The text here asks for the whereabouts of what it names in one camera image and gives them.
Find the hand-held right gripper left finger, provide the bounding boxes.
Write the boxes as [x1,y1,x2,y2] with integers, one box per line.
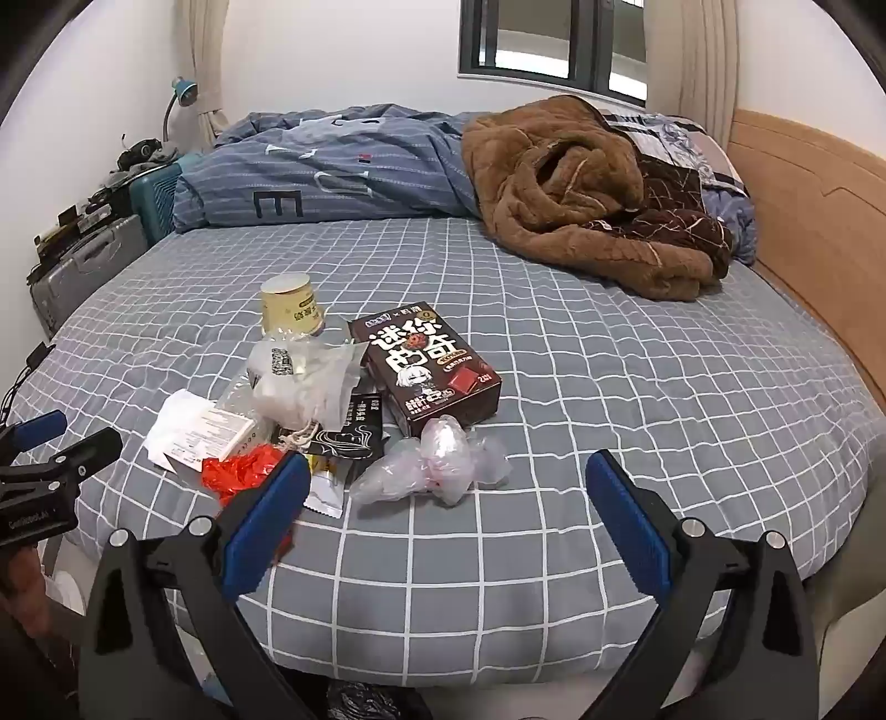
[76,450,312,720]

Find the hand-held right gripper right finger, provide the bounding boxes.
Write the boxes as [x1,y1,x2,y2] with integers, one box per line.
[585,449,821,720]

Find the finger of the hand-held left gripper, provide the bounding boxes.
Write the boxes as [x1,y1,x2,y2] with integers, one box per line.
[0,410,68,459]
[0,427,124,487]

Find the red plastic wrapper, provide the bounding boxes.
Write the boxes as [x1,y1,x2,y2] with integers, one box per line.
[200,443,286,510]

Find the yellow white snack packet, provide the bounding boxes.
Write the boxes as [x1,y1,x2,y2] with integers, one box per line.
[305,453,357,518]

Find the white paper leaflet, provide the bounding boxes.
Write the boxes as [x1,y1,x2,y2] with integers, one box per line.
[145,389,209,475]

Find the small white carton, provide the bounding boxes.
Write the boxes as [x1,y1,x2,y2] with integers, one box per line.
[176,405,257,461]

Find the black printed packet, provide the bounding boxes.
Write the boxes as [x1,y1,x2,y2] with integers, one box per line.
[273,391,389,473]

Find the white drawstring plastic bag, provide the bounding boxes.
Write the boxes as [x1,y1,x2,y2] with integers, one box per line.
[248,337,368,436]

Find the clear plastic bag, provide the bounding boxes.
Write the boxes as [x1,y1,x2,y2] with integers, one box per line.
[348,415,513,506]

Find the brown cookie box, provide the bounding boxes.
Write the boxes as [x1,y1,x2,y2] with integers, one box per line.
[346,301,503,439]

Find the yellow paper cup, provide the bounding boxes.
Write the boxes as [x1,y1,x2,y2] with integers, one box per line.
[261,273,326,338]

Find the person's left hand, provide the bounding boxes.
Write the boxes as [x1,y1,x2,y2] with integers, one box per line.
[0,547,49,624]

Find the grey checked bed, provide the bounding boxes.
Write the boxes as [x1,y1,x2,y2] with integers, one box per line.
[0,214,886,683]

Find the grey suitcase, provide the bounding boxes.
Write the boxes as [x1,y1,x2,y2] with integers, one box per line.
[28,213,150,340]

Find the black items on suitcase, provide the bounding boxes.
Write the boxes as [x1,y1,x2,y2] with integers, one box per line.
[34,197,132,259]

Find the teal suitcase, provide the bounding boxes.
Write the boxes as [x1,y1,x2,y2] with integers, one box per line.
[128,156,202,246]

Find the dark clutter pile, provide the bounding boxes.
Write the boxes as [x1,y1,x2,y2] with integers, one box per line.
[114,138,182,188]

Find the brown fleece blanket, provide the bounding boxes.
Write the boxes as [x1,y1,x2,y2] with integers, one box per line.
[460,95,735,302]

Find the blue striped duvet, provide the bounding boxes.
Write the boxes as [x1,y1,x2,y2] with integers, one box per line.
[172,104,486,233]

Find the wooden headboard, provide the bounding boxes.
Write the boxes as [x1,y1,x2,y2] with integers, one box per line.
[720,109,886,409]

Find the blue desk lamp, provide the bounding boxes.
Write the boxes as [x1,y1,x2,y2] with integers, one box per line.
[161,78,199,143]

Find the patterned pillow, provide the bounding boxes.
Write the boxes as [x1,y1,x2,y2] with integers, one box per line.
[602,107,755,265]

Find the beige curtain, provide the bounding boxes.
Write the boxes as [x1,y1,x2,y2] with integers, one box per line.
[173,0,233,150]
[643,0,741,132]

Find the dark framed window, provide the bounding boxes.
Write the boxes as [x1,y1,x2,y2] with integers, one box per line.
[457,0,648,108]

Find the black charger cable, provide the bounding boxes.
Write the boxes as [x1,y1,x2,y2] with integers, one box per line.
[0,342,56,425]

